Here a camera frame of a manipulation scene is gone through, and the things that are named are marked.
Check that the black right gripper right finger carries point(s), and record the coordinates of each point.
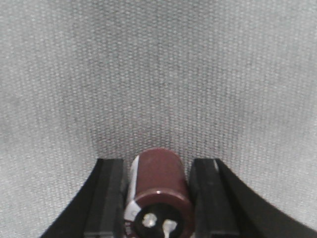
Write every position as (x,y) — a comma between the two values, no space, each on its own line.
(225,207)

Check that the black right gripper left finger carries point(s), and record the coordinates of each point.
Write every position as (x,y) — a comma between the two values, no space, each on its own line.
(97,209)

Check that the brown cylindrical capacitor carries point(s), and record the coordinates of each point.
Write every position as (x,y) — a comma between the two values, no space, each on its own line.
(158,203)

